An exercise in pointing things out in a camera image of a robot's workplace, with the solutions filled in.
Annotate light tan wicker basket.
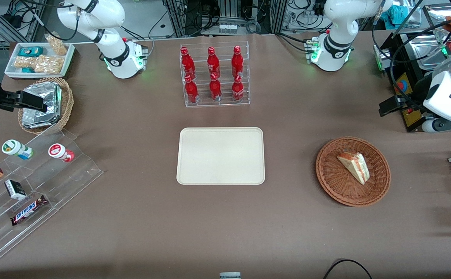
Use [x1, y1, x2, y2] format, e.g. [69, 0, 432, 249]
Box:
[17, 77, 74, 135]

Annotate teal cloth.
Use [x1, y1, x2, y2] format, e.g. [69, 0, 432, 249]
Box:
[380, 5, 405, 29]

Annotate cream plastic tray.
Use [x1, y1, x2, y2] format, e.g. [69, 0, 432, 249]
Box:
[176, 127, 266, 186]

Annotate black food warmer cabinet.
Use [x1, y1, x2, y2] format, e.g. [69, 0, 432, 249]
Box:
[387, 5, 451, 133]

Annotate green capped yogurt bottle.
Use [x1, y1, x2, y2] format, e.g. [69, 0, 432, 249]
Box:
[2, 139, 33, 160]

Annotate red capped yogurt bottle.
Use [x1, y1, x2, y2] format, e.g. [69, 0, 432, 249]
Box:
[48, 143, 75, 163]

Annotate snickers chocolate bar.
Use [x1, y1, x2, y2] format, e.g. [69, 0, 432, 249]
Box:
[10, 195, 49, 226]

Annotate white rectangular snack tray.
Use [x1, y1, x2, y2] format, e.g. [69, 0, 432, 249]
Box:
[4, 42, 75, 79]

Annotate small silver box green light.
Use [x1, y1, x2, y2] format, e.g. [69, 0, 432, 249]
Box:
[373, 43, 395, 72]

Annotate small black white carton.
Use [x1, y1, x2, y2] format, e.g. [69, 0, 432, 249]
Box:
[5, 179, 27, 200]

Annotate red cola bottle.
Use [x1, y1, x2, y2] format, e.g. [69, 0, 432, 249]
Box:
[180, 46, 196, 79]
[231, 45, 245, 78]
[232, 74, 245, 103]
[209, 72, 223, 102]
[184, 74, 199, 103]
[207, 46, 221, 79]

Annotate clear acrylic bottle rack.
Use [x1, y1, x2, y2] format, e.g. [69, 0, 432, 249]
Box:
[179, 41, 251, 108]

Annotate large teal snack box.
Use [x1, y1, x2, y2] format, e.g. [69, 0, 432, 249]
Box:
[19, 46, 44, 57]

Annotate foil wrapped food pack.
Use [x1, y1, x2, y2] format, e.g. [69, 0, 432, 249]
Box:
[22, 113, 61, 129]
[23, 82, 62, 121]

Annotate clear acrylic tiered stand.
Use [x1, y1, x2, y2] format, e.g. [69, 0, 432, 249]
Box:
[0, 129, 104, 264]

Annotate triangular sandwich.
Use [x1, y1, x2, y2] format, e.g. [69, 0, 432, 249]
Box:
[337, 152, 370, 185]

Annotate brown round wicker basket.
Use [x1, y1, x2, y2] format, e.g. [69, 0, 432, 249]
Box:
[316, 136, 391, 207]

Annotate black base cables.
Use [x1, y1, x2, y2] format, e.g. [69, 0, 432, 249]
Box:
[275, 33, 312, 53]

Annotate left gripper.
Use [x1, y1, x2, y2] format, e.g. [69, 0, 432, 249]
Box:
[378, 74, 435, 117]

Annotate black looped cable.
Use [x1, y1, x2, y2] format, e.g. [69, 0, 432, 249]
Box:
[323, 258, 373, 279]

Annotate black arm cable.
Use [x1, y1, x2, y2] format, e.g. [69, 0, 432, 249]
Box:
[15, 0, 94, 41]
[372, 0, 451, 114]

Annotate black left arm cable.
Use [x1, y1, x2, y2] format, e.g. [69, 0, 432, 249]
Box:
[372, 0, 451, 114]

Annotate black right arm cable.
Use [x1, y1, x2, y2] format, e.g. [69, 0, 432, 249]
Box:
[15, 0, 94, 41]

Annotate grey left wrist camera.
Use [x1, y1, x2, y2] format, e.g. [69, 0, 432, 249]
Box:
[421, 118, 451, 133]

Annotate steel food pan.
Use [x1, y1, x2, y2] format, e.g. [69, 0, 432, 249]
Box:
[407, 34, 449, 53]
[418, 50, 451, 71]

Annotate clear bag of puffed snacks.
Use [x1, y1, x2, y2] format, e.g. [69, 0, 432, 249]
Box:
[34, 55, 65, 74]
[45, 33, 68, 56]
[14, 56, 36, 71]

